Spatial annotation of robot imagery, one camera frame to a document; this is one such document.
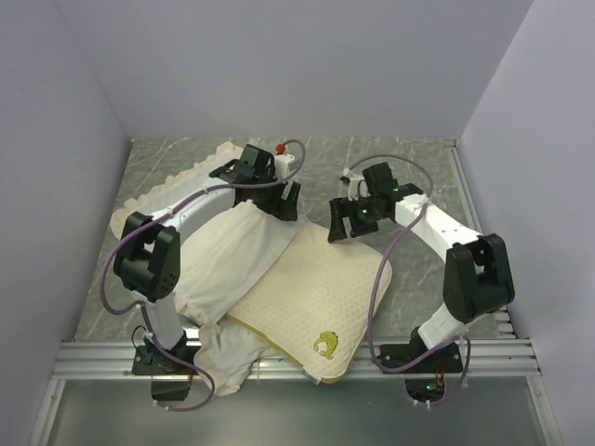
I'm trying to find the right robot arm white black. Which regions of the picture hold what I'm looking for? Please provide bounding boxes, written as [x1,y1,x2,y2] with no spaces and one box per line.
[327,163,515,372]

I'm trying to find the cream pillow with yellow edge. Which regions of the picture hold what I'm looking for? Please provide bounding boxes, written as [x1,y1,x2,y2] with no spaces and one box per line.
[227,222,392,384]

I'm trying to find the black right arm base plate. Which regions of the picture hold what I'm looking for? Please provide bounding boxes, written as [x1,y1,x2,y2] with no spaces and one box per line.
[378,342,466,405]

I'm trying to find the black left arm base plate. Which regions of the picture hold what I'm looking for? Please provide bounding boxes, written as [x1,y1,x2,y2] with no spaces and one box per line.
[131,338,215,403]

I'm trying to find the aluminium mounting rail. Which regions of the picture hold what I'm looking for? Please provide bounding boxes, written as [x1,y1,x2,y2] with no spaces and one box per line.
[49,338,543,382]

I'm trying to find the white pillowcase with peach ruffles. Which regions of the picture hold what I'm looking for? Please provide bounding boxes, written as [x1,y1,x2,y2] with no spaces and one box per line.
[111,142,301,397]

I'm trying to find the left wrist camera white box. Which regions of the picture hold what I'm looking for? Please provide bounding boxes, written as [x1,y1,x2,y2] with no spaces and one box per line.
[273,144,297,179]

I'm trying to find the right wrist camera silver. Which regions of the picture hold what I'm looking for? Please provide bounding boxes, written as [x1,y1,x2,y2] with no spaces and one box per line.
[340,168,370,201]

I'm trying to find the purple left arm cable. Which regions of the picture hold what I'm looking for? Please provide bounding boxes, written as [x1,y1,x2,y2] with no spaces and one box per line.
[100,138,307,413]

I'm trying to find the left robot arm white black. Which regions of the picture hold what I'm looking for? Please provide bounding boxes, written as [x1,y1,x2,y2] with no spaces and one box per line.
[103,142,305,374]

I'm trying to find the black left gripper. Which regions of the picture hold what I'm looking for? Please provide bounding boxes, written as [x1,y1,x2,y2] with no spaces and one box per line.
[253,169,301,222]

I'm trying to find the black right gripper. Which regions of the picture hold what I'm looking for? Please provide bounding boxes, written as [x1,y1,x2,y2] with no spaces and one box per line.
[326,195,385,243]

